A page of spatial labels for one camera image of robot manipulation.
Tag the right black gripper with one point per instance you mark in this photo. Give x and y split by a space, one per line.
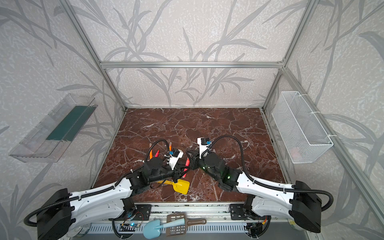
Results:
195 158

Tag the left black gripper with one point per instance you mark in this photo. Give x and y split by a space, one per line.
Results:
176 172

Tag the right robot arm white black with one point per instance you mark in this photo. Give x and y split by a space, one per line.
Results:
297 202

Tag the yellow toy shovel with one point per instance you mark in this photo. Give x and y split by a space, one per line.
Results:
181 186

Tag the small circuit board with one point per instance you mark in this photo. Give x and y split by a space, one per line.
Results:
131 227

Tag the light blue toy shovel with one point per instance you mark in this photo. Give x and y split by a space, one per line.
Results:
153 228

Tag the brown toy sieve scoop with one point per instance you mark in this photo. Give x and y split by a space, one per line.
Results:
182 229

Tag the red object in basket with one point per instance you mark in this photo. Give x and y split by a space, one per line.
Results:
295 154

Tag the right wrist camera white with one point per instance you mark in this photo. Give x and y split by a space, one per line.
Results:
204 146

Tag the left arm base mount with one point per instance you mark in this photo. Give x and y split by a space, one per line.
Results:
137 213

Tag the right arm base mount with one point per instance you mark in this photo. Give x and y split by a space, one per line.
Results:
239 212

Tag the clear plastic wall tray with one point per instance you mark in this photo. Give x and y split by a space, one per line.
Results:
48 141

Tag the white wire mesh basket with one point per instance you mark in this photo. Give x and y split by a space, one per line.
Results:
300 128

